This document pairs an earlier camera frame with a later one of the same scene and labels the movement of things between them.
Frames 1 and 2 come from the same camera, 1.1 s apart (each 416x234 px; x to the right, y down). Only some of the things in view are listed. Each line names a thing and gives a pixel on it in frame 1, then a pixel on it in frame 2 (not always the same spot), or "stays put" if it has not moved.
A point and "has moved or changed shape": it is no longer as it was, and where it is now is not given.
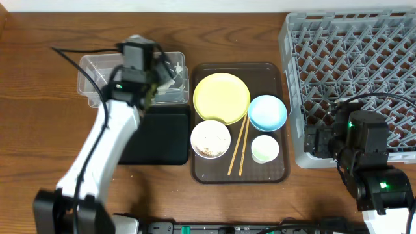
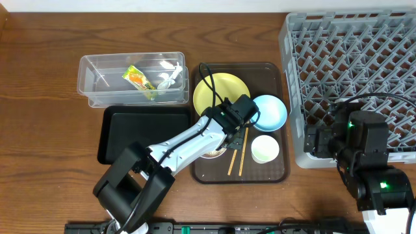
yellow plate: (223, 96) stays put
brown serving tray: (238, 123) stays put
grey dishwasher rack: (333, 55) stays put
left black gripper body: (161, 74) to (238, 139)
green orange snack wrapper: (150, 93) has moved or changed shape
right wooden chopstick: (244, 147) stays put
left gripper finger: (162, 73) to (238, 140)
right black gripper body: (312, 140) stays put
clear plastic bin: (101, 67) stays put
